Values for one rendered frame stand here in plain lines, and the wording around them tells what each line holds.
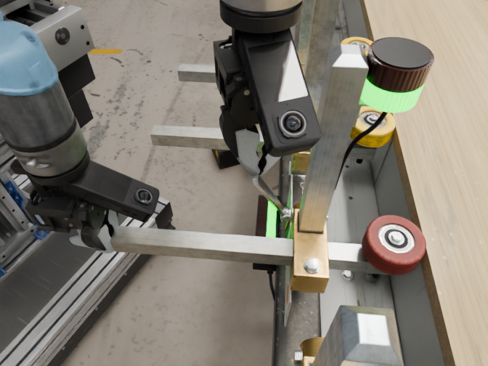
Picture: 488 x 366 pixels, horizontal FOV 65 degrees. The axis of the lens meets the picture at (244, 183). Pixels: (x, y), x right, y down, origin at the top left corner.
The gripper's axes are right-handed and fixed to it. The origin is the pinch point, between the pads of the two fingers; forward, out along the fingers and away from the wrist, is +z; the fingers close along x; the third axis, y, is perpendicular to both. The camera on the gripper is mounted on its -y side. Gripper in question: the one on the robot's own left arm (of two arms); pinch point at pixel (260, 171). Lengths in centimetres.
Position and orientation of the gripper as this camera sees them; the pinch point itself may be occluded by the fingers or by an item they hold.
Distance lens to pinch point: 46.8
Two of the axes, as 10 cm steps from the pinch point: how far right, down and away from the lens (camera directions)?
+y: -2.6, -7.4, 6.2
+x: -9.7, 2.0, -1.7
